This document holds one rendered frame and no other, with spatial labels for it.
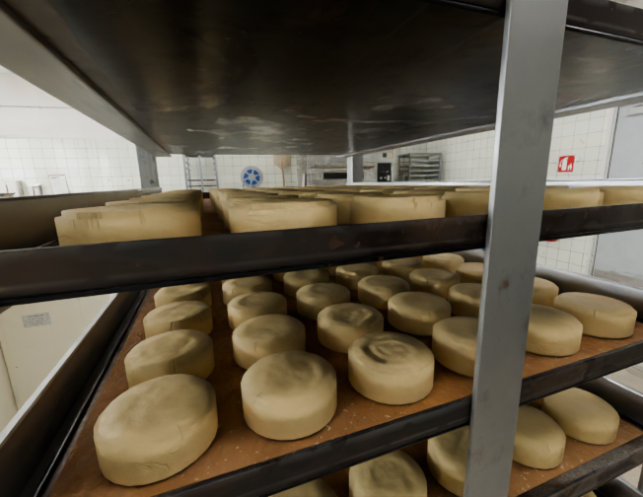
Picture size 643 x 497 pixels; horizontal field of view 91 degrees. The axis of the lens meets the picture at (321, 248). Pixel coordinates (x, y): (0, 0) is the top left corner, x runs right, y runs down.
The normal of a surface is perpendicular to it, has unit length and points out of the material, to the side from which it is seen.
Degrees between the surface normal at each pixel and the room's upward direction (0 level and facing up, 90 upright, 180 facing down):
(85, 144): 90
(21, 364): 90
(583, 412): 0
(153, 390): 0
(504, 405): 90
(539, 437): 0
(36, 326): 90
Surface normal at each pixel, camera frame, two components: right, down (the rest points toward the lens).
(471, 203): -0.68, 0.17
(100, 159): 0.25, 0.19
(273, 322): -0.02, -0.98
